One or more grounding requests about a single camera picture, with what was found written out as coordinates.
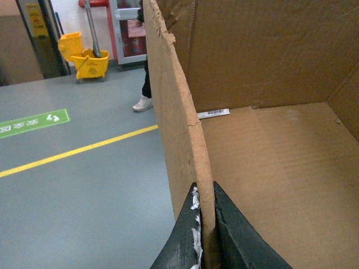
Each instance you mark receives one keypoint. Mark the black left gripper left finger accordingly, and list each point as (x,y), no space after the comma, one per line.
(183,248)

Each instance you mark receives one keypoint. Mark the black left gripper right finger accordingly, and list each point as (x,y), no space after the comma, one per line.
(240,245)

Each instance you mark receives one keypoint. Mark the brown cardboard box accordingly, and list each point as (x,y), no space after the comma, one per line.
(287,154)

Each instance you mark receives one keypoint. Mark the white barcode label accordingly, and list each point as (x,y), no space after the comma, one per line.
(213,113)

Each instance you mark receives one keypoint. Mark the white sneaker of person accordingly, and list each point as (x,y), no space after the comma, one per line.
(143,104)

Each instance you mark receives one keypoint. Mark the yellow mop bucket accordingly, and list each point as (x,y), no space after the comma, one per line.
(87,64)

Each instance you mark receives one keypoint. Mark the green floor sign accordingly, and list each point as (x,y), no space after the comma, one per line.
(34,122)

